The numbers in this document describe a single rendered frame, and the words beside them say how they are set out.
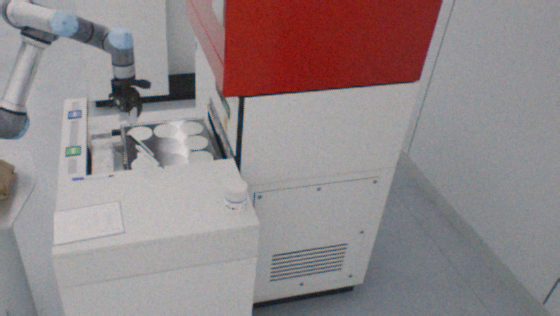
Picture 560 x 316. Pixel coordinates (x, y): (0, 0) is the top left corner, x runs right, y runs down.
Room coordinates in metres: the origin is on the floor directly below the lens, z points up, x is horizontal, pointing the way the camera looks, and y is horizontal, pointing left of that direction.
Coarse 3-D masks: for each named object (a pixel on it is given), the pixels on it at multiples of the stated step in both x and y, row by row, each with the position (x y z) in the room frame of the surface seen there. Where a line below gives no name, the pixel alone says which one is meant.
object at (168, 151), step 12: (192, 120) 1.77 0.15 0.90; (180, 132) 1.68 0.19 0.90; (204, 132) 1.68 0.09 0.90; (132, 144) 1.58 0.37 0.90; (144, 144) 1.58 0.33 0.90; (156, 144) 1.58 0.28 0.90; (168, 144) 1.59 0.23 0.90; (180, 144) 1.59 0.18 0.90; (132, 156) 1.50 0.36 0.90; (144, 156) 1.50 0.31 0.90; (156, 156) 1.50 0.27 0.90; (168, 156) 1.51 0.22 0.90; (180, 156) 1.51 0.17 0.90
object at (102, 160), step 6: (108, 138) 1.64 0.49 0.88; (102, 150) 1.56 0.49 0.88; (108, 150) 1.56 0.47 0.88; (96, 156) 1.51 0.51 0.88; (102, 156) 1.52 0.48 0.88; (108, 156) 1.52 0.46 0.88; (96, 162) 1.48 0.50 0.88; (102, 162) 1.48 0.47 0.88; (108, 162) 1.48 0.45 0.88; (96, 168) 1.44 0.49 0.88; (102, 168) 1.44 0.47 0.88; (108, 168) 1.44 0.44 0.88
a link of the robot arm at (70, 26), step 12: (12, 0) 1.61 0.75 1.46; (24, 0) 1.64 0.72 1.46; (0, 12) 1.63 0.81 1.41; (12, 12) 1.58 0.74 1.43; (24, 12) 1.54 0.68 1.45; (36, 12) 1.50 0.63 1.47; (48, 12) 1.48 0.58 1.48; (60, 12) 1.40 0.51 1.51; (12, 24) 1.62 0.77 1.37; (24, 24) 1.56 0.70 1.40; (36, 24) 1.49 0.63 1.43; (48, 24) 1.44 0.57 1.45; (60, 24) 1.37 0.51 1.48; (72, 24) 1.39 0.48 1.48; (84, 24) 1.42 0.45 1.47; (72, 36) 1.39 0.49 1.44; (84, 36) 1.41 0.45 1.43
